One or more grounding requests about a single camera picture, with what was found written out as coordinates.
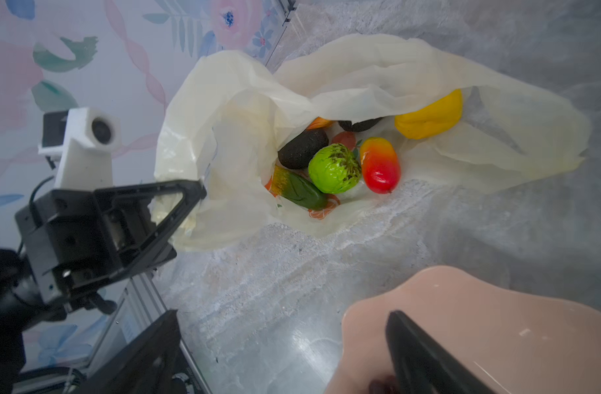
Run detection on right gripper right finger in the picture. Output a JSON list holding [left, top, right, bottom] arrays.
[[385, 310, 494, 394]]

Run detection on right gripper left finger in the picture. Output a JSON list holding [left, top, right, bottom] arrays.
[[76, 310, 187, 394]]

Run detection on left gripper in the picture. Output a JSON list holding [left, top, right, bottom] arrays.
[[16, 180, 207, 313]]

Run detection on purple grape bunch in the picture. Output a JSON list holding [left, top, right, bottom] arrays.
[[368, 376, 400, 394]]

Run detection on yellow plastic bag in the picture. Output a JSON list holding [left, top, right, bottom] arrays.
[[155, 34, 591, 251]]

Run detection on pink scalloped plate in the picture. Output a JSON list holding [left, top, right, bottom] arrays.
[[326, 266, 601, 393]]

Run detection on green yellow cucumber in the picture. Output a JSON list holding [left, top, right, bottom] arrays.
[[269, 166, 328, 211]]

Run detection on dark avocado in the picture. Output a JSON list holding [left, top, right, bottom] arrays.
[[338, 118, 382, 133], [278, 129, 329, 170]]

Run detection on green custard apple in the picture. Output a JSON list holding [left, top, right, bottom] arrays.
[[308, 144, 362, 195]]

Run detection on red yellow mango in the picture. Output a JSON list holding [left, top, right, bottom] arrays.
[[306, 118, 333, 131]]

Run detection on red yellow peach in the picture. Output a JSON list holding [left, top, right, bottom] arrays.
[[360, 137, 402, 195]]

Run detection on yellow lemon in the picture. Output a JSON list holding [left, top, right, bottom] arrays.
[[394, 90, 463, 140]]

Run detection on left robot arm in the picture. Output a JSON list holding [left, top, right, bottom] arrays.
[[0, 180, 207, 393]]

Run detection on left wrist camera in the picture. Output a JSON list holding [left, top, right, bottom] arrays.
[[38, 107, 121, 191]]

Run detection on left corner aluminium post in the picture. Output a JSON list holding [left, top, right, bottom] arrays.
[[262, 0, 300, 66]]

